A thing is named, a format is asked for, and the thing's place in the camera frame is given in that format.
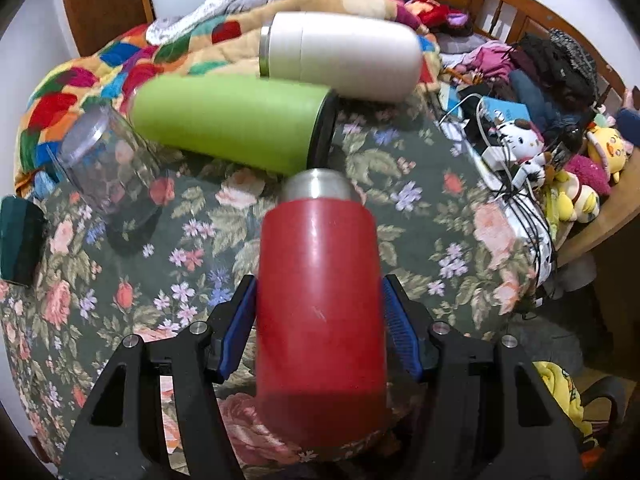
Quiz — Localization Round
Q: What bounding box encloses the dark teal faceted cup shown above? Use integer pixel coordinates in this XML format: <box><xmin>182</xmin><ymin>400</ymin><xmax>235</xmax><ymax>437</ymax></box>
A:
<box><xmin>1</xmin><ymin>196</ymin><xmax>47</xmax><ymax>286</ymax></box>

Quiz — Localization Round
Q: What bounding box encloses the colourful patchwork blanket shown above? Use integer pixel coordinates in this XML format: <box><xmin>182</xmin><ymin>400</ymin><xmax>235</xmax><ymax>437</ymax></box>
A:
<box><xmin>14</xmin><ymin>0</ymin><xmax>442</xmax><ymax>197</ymax></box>

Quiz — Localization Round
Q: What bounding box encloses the grey white crumpled sheet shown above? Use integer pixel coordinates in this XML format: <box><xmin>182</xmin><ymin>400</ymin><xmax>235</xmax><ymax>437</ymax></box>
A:
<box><xmin>145</xmin><ymin>0</ymin><xmax>278</xmax><ymax>46</ymax></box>

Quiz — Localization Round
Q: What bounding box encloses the red steel thermos cup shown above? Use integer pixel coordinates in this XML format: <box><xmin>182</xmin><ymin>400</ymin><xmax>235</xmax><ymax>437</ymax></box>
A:
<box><xmin>256</xmin><ymin>169</ymin><xmax>387</xmax><ymax>448</ymax></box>

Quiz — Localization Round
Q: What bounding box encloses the clear glass cup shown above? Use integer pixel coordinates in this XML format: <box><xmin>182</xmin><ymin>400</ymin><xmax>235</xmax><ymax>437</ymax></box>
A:
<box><xmin>53</xmin><ymin>104</ymin><xmax>163</xmax><ymax>232</ymax></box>

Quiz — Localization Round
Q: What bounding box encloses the wooden bed headboard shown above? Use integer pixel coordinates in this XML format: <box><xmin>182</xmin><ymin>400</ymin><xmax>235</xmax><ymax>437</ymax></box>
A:
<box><xmin>437</xmin><ymin>0</ymin><xmax>625</xmax><ymax>96</ymax></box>

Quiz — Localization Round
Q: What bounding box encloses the white power strip with cables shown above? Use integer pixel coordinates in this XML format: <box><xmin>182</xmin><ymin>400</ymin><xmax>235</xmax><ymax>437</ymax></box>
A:
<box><xmin>439</xmin><ymin>94</ymin><xmax>551</xmax><ymax>261</ymax></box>

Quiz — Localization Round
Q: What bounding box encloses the white plush toy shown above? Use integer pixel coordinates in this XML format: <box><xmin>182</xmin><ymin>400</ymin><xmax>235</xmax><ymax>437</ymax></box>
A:
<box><xmin>498</xmin><ymin>118</ymin><xmax>547</xmax><ymax>188</ymax></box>

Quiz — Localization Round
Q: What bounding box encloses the green thermos cup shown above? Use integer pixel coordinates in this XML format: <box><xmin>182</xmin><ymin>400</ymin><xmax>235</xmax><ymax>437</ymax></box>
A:
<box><xmin>127</xmin><ymin>74</ymin><xmax>338</xmax><ymax>176</ymax></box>

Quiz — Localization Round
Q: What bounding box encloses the white thermos cup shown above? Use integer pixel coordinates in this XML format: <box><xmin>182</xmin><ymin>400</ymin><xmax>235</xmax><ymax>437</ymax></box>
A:
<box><xmin>259</xmin><ymin>12</ymin><xmax>424</xmax><ymax>103</ymax></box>

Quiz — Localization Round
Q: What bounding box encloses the yellow plush toy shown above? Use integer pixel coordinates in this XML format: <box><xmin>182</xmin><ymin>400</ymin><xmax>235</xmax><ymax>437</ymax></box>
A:
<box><xmin>548</xmin><ymin>170</ymin><xmax>600</xmax><ymax>223</ymax></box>

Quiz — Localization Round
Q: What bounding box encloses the red plush toy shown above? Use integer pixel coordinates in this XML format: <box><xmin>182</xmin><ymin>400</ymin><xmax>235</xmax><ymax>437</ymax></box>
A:
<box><xmin>405</xmin><ymin>0</ymin><xmax>473</xmax><ymax>37</ymax></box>

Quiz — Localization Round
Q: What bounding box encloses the black clothing pile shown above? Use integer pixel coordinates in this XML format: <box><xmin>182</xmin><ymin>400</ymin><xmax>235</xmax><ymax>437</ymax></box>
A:
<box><xmin>508</xmin><ymin>29</ymin><xmax>598</xmax><ymax>130</ymax></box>

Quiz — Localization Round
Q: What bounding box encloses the floral green tablecloth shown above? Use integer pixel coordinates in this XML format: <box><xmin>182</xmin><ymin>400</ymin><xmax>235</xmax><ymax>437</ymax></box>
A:
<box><xmin>1</xmin><ymin>96</ymin><xmax>551</xmax><ymax>460</ymax></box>

